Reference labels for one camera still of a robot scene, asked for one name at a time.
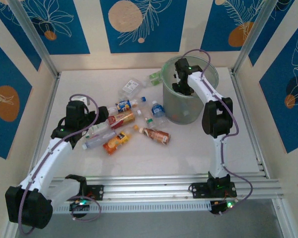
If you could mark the brown coffee drink bottle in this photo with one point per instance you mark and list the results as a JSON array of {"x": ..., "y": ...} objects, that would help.
[{"x": 156, "y": 135}]

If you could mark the translucent green mesh bin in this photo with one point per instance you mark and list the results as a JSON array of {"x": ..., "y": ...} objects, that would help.
[{"x": 208, "y": 81}]

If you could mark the bottle red gold label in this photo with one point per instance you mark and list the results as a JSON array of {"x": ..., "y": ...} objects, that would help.
[{"x": 121, "y": 119}]

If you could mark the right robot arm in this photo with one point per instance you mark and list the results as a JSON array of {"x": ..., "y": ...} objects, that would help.
[{"x": 219, "y": 153}]

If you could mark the aluminium mounting rail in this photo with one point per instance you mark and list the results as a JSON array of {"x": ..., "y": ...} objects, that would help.
[{"x": 144, "y": 191}]

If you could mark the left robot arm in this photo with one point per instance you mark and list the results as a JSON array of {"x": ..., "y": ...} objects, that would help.
[{"x": 47, "y": 158}]

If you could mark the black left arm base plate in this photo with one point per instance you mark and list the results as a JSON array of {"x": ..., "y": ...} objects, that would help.
[{"x": 96, "y": 192}]

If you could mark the black controller board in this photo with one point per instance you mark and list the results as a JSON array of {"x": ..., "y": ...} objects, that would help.
[
  {"x": 77, "y": 207},
  {"x": 217, "y": 207}
]

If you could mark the orange juice bottle black label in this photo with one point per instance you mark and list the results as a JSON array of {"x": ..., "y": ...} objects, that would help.
[{"x": 115, "y": 142}]

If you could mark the small clear bottle green band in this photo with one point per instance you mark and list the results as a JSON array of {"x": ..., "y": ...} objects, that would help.
[{"x": 150, "y": 121}]

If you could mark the water bottle blue label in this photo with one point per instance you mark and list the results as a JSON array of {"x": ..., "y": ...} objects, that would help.
[{"x": 157, "y": 110}]

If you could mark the green carton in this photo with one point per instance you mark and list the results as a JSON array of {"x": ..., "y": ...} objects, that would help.
[{"x": 155, "y": 78}]

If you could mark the aluminium frame post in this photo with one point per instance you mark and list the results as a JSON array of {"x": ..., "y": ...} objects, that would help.
[
  {"x": 37, "y": 42},
  {"x": 252, "y": 37}
]

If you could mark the aluminium table side rail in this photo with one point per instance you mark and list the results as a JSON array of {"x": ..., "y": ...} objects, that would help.
[
  {"x": 236, "y": 84},
  {"x": 51, "y": 99}
]

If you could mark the clear plastic package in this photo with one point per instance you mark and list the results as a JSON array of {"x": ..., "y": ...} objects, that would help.
[{"x": 130, "y": 86}]

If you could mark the bottle blue yellow label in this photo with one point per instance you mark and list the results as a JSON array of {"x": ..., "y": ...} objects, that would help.
[{"x": 123, "y": 105}]

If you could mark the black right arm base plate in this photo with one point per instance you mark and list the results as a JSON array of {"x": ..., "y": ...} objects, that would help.
[{"x": 198, "y": 191}]

